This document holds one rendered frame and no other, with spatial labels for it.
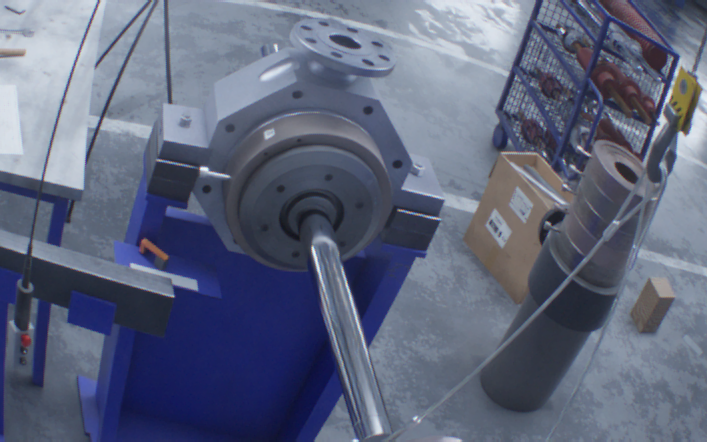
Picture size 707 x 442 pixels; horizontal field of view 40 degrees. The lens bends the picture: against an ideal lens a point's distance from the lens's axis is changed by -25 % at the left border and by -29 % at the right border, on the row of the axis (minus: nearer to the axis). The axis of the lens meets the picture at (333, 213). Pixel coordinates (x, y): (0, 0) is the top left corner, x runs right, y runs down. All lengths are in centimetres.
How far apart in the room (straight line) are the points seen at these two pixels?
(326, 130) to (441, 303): 212
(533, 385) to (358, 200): 172
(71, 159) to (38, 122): 22
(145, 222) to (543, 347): 179
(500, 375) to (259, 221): 178
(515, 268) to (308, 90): 236
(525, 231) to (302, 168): 234
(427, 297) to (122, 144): 139
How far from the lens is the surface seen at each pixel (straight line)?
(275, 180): 276
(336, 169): 277
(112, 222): 448
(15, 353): 228
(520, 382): 434
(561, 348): 425
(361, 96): 287
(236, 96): 289
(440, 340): 461
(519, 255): 502
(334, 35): 292
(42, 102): 336
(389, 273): 316
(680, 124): 157
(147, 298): 278
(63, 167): 308
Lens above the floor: 252
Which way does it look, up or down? 30 degrees down
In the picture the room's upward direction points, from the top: 24 degrees clockwise
